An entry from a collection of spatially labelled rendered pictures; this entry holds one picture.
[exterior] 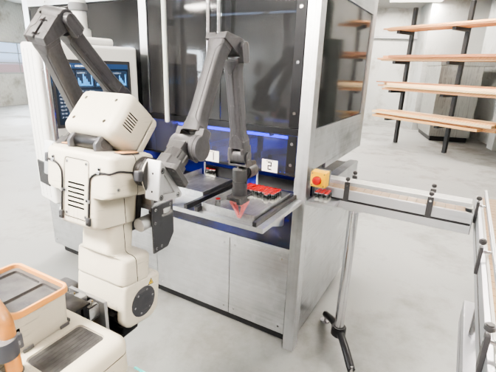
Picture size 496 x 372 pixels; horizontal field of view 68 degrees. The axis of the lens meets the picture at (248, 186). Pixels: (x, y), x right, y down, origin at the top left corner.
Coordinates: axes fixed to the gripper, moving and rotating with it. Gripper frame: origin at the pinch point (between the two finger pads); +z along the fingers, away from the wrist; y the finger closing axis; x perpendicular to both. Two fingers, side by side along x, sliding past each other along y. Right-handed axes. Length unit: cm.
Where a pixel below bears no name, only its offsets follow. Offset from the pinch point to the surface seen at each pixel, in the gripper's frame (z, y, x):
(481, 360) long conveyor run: -1, -40, -81
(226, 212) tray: 1.0, 2.1, 7.1
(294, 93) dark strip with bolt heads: -46, 40, -4
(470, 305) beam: 37, 45, -87
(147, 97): -39, 40, 85
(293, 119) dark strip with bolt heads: -34, 40, -4
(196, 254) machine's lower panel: 50, 39, 52
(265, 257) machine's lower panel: 39, 39, 7
